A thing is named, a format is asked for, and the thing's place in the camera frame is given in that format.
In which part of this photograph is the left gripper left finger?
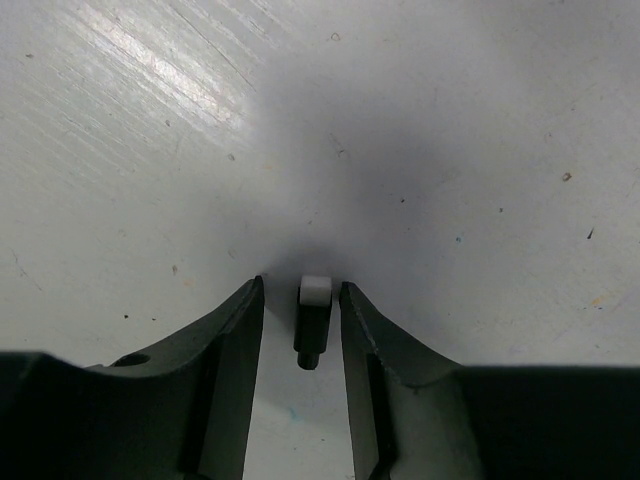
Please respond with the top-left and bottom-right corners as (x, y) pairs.
(1, 278), (264, 479)

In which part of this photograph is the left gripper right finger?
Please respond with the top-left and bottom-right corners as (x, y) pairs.
(339, 282), (639, 479)

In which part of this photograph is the black pen cap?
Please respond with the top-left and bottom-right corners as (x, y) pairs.
(294, 275), (333, 371)

